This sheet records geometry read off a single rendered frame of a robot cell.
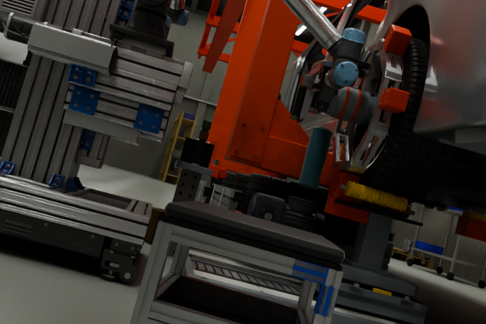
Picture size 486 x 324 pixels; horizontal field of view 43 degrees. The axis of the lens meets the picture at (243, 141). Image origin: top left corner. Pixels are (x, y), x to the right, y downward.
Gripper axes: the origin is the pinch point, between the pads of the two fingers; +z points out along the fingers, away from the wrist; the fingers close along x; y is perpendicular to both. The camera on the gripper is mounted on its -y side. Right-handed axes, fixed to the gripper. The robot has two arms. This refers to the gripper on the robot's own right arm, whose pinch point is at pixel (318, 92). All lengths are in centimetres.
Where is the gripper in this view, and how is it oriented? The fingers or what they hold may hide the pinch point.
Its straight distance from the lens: 235.9
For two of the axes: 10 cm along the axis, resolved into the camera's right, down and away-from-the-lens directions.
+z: -1.3, 0.4, 9.9
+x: -9.5, -2.7, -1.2
